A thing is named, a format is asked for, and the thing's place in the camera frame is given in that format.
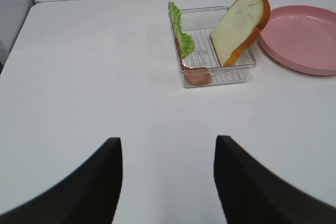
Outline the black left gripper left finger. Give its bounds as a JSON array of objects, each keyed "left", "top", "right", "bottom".
[{"left": 1, "top": 137, "right": 123, "bottom": 223}]

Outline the green lettuce leaf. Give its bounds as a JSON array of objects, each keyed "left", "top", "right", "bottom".
[{"left": 168, "top": 2, "right": 195, "bottom": 58}]

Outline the clear plastic left tray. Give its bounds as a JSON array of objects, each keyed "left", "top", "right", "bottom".
[{"left": 168, "top": 6, "right": 256, "bottom": 88}]

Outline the tray bacon strip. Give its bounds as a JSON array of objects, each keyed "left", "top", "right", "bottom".
[{"left": 174, "top": 37, "right": 213, "bottom": 87}]

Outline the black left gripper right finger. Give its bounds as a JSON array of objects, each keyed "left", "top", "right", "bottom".
[{"left": 214, "top": 135, "right": 335, "bottom": 223}]

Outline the tray bread slice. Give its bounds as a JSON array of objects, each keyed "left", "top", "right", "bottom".
[{"left": 210, "top": 0, "right": 270, "bottom": 67}]

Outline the pink plate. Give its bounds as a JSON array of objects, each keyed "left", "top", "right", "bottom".
[{"left": 259, "top": 5, "right": 335, "bottom": 76}]

